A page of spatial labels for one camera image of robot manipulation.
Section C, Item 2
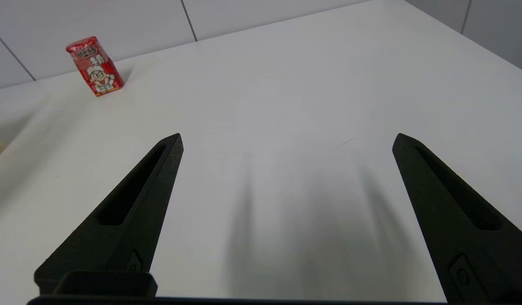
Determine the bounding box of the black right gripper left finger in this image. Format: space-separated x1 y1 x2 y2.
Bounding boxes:
34 133 184 296

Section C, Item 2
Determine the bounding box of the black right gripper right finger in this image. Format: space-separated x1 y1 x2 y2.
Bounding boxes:
392 133 522 304

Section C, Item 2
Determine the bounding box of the red snack packet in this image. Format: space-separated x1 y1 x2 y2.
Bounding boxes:
66 36 125 97

